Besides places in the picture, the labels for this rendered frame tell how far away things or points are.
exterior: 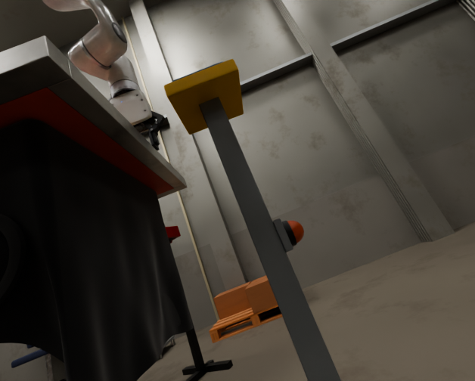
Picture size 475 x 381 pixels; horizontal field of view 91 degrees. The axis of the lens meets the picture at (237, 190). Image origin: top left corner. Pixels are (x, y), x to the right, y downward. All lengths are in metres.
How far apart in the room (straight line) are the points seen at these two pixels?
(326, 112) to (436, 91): 1.76
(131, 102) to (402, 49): 5.25
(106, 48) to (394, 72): 4.90
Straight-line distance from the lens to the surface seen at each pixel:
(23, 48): 0.45
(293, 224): 0.37
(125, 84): 0.71
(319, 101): 4.59
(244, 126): 4.31
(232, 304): 3.16
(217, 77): 0.44
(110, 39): 0.71
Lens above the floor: 0.63
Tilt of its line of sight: 17 degrees up
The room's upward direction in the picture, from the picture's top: 22 degrees counter-clockwise
